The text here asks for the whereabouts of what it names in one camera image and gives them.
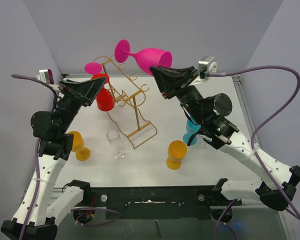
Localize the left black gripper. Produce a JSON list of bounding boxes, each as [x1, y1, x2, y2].
[[55, 76, 107, 132]]

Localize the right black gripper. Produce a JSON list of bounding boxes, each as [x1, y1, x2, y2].
[[150, 64, 208, 125]]

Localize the red plastic wine glass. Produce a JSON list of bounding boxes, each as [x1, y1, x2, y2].
[[91, 73, 115, 112]]

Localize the pink plastic wine glass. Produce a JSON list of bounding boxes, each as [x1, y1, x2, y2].
[[114, 39, 173, 76], [84, 62, 103, 75]]

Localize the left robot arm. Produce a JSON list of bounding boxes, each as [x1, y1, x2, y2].
[[1, 76, 107, 240]]

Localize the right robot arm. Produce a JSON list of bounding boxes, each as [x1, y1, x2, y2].
[[149, 66, 300, 211]]

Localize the clear wine glass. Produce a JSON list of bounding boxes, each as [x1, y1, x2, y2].
[[199, 140, 209, 149], [106, 129, 126, 160]]

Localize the teal plastic wine glass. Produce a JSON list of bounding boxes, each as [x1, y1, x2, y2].
[[182, 120, 201, 145]]

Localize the orange plastic wine glass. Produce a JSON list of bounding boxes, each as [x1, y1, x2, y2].
[[68, 131, 91, 162], [166, 140, 188, 170]]

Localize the gold wire wine glass rack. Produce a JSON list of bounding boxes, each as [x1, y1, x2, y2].
[[92, 55, 158, 150]]

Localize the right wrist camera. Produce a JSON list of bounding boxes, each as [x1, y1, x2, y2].
[[198, 56, 218, 80]]

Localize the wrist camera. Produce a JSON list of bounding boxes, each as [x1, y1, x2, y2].
[[36, 69, 55, 86], [198, 56, 218, 80]]

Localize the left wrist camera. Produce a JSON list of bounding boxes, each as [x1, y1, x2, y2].
[[36, 69, 55, 86]]

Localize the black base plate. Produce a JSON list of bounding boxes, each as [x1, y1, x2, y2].
[[78, 185, 230, 220]]

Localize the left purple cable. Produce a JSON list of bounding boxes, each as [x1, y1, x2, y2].
[[11, 74, 123, 240]]

